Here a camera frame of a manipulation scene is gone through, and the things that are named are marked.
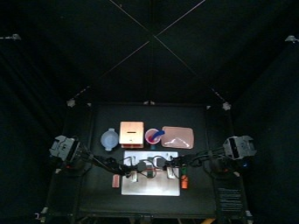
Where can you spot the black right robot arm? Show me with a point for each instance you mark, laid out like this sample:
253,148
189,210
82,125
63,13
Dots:
238,145

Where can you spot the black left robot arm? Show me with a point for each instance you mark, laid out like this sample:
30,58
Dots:
65,147

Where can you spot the orange marker right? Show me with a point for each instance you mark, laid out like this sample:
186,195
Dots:
185,182

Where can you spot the salmon pink toy food piece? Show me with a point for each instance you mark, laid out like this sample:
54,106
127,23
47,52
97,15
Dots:
117,180

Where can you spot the white cutting board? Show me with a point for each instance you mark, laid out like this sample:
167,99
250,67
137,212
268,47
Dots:
155,188

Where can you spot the blue tape square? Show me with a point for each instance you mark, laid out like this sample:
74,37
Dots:
153,146

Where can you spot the pink plastic tray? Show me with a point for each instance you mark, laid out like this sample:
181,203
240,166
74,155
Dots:
177,135

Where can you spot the red plastic cup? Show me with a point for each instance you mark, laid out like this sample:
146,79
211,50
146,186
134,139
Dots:
150,140

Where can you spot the wooden box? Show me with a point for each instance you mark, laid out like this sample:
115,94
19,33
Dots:
131,131

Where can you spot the white label sticker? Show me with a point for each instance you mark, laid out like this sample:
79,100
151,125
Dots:
230,201

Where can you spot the yellow object under table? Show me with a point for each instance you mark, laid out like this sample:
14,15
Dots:
209,220

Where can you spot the grey corner fitting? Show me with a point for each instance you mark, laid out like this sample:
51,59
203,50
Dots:
226,106
71,102

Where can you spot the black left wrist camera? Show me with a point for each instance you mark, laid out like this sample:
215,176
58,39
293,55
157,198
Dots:
142,166

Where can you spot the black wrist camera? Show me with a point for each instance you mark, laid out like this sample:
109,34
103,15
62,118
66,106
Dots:
161,162
142,166

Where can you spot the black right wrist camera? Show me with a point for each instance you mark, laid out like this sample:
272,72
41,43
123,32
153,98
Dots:
161,162

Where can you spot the small grey frame bracket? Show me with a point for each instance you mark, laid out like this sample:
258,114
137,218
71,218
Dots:
149,102

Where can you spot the grey table leg bracket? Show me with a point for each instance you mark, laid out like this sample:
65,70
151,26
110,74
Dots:
249,216
41,214

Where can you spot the metal frame clip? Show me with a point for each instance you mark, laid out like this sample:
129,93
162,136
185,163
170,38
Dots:
15,37
292,38

